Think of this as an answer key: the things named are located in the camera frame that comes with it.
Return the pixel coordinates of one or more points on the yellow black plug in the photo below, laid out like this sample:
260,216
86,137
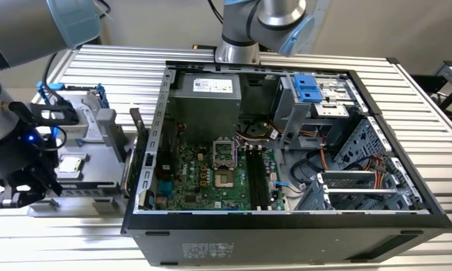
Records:
202,47

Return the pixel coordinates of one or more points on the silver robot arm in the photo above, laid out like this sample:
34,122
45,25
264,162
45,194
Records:
18,31

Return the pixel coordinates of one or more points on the metal disk bay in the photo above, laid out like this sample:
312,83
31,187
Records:
361,191

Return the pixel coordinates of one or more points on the green motherboard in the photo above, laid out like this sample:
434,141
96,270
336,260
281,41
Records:
189,186

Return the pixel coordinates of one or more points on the blue plastic drive latch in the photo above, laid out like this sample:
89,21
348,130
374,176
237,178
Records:
304,93

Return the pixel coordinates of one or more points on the perforated metal cage panel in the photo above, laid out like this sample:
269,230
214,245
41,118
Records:
357,141

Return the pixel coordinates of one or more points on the grey power supply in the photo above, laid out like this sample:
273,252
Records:
206,118

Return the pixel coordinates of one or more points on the dark RAM stick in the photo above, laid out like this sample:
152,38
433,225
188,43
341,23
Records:
93,185

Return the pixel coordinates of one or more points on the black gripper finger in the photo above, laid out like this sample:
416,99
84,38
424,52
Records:
34,193
51,178

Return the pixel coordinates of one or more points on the silver CPU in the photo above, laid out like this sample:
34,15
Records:
70,165

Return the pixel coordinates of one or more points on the grey parts rack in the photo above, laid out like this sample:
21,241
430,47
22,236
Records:
101,169

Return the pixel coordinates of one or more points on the black RAM slot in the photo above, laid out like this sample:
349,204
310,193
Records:
264,175
254,175
250,175
260,175

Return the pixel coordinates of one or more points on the CPU socket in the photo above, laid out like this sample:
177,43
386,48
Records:
224,179

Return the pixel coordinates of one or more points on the green graphics card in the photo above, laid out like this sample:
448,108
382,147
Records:
141,141

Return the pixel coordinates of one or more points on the black PC case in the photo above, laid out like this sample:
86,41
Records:
248,245

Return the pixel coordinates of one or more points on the thin locking lever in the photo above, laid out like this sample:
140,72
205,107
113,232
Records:
234,155

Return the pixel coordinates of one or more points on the hard disk in blue carrier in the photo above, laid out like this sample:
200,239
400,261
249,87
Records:
86,97

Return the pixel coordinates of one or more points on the metal drive bay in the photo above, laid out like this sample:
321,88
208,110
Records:
329,110

